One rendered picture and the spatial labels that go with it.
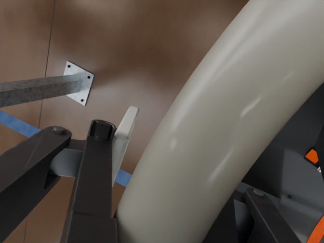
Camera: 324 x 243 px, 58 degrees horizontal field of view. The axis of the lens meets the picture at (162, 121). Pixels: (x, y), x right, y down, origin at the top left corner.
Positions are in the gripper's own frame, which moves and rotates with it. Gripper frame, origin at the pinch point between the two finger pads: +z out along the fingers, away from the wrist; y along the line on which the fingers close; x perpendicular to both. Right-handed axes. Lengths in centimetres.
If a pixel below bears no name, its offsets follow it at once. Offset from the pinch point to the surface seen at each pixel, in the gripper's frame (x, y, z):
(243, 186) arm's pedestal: -45, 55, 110
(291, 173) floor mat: -30, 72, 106
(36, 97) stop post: -39, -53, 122
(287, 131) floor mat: -13, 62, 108
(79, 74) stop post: -28, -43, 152
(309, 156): -20, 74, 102
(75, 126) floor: -60, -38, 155
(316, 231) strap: -51, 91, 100
